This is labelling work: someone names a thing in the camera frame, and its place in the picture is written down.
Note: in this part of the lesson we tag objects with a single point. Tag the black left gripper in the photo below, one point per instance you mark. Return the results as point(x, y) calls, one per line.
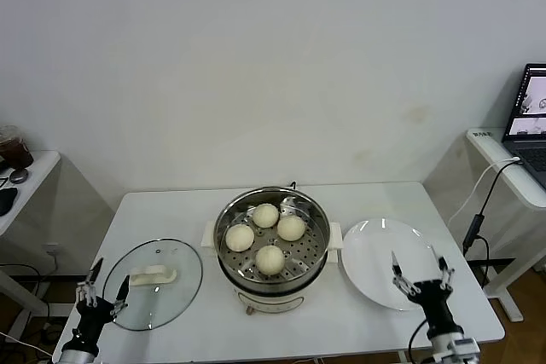
point(94, 317)

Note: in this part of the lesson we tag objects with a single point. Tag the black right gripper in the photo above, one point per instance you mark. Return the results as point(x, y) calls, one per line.
point(431, 300)

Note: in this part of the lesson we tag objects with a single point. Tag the white steamed baozi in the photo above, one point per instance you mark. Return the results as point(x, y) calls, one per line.
point(269, 259)
point(291, 227)
point(239, 237)
point(265, 215)

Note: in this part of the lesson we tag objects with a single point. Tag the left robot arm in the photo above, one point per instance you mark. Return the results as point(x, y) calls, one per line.
point(77, 353)

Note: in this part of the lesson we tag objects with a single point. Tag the stainless steel steamer basket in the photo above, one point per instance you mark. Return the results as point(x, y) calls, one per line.
point(313, 249)

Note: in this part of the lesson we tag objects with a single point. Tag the white round plate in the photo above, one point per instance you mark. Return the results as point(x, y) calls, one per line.
point(375, 253)

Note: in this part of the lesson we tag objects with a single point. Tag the white side desk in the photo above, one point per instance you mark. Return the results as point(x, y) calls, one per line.
point(38, 176)

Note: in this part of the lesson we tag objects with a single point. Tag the white desk with laptop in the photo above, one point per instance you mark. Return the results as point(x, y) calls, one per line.
point(490, 151)

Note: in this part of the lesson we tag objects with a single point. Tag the white desk label sticker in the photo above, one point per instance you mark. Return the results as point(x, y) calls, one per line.
point(483, 134)

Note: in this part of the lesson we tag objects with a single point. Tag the dark grey laptop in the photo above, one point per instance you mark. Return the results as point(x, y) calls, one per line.
point(529, 155)

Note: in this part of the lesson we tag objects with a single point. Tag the plastic cup of iced tea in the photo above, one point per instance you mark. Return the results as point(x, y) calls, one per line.
point(18, 153)

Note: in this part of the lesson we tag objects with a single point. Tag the white wall outlet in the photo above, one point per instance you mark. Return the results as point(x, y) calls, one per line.
point(53, 249)

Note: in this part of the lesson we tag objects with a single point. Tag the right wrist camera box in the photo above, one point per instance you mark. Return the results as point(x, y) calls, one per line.
point(464, 349)

